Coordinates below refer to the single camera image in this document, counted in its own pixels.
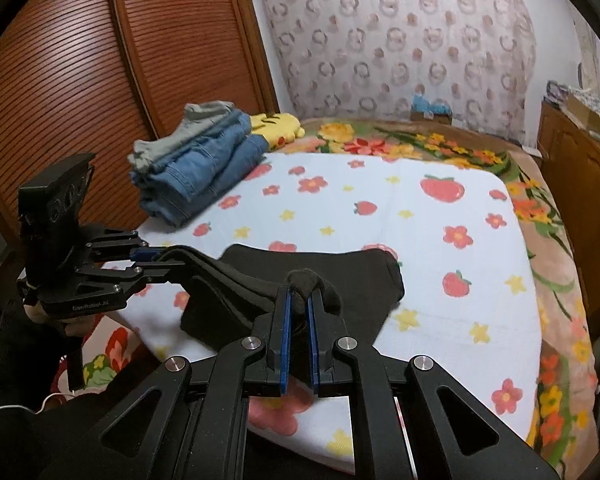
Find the blue box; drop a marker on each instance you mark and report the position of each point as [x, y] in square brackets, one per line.
[430, 109]

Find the white strawberry print sheet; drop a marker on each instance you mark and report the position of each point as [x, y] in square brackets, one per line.
[430, 270]

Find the wooden sideboard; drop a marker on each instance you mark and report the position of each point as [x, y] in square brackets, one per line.
[580, 180]

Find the cardboard box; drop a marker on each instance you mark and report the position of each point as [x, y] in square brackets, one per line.
[587, 110]

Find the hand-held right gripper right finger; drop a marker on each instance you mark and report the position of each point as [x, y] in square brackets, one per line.
[314, 347]

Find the folded grey pants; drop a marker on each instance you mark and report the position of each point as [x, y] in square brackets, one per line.
[190, 127]

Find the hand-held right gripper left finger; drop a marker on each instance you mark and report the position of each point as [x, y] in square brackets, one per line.
[286, 345]

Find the person's left hand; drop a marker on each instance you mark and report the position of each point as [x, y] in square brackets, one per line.
[74, 329]

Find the folded dark blue jeans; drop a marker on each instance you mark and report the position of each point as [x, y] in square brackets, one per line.
[215, 185]

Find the folded light blue jeans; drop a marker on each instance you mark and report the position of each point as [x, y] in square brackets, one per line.
[200, 160]

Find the wooden louvered wardrobe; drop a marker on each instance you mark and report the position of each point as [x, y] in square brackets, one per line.
[80, 85]

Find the yellow plush toy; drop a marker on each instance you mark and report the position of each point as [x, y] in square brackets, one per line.
[277, 127]

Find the tied pale curtain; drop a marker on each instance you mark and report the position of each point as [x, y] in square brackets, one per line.
[589, 55]

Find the black pants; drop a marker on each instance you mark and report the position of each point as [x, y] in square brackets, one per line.
[260, 272]

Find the person's left forearm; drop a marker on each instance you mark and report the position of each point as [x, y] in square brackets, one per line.
[15, 360]

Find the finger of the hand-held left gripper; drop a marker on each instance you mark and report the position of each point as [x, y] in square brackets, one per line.
[130, 274]
[115, 242]

